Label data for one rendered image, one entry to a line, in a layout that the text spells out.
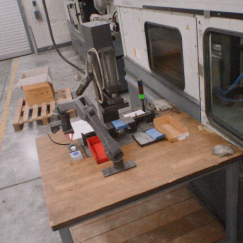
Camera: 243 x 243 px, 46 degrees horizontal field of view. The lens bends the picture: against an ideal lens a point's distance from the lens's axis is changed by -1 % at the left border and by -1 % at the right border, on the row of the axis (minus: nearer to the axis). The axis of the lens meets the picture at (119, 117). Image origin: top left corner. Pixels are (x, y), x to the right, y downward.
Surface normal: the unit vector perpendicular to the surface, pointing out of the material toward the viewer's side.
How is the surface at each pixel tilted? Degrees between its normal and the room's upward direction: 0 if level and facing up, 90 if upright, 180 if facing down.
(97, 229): 0
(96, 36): 90
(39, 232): 0
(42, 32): 90
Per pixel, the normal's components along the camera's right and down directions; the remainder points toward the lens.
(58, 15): 0.28, 0.37
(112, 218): -0.16, -0.89
